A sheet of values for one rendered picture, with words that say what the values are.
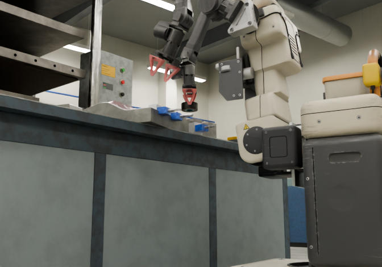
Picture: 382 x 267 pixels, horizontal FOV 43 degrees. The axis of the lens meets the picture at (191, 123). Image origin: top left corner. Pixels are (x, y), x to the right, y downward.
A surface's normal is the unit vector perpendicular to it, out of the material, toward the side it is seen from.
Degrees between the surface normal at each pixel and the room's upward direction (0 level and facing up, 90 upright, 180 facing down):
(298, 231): 90
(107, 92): 90
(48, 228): 90
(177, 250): 90
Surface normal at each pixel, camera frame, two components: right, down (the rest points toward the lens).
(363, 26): -0.75, -0.13
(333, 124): -0.49, -0.18
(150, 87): 0.66, -0.15
